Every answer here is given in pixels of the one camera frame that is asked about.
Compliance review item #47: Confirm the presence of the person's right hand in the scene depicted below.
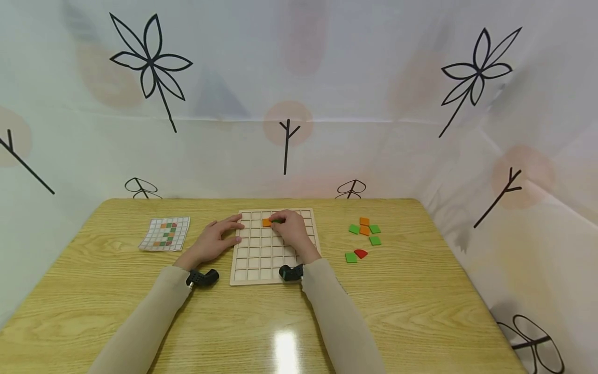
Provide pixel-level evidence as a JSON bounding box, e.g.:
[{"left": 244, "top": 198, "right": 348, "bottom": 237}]
[{"left": 269, "top": 209, "right": 322, "bottom": 266}]

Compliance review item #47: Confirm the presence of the wooden grid board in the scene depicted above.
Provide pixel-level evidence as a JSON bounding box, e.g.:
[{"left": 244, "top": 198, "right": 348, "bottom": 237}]
[{"left": 229, "top": 209, "right": 322, "bottom": 287}]

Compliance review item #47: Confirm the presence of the person's left forearm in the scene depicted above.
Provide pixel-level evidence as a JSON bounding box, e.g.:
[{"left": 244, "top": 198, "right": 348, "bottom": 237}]
[{"left": 86, "top": 264, "right": 193, "bottom": 374}]

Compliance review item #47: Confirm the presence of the person's right forearm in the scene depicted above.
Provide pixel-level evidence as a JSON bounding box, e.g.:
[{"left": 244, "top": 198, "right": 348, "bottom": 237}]
[{"left": 300, "top": 258, "right": 387, "bottom": 374}]

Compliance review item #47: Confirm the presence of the black wrist band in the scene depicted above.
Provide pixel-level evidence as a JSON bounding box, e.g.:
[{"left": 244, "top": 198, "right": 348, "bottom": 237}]
[
  {"left": 185, "top": 268, "right": 221, "bottom": 289},
  {"left": 278, "top": 263, "right": 305, "bottom": 283}
]

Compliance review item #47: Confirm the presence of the person's left hand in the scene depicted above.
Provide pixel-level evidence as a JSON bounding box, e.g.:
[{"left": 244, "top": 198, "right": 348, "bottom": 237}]
[{"left": 179, "top": 214, "right": 245, "bottom": 272}]

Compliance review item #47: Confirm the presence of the checkered pattern card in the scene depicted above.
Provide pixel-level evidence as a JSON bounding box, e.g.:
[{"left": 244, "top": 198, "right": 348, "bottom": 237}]
[{"left": 138, "top": 217, "right": 192, "bottom": 253}]

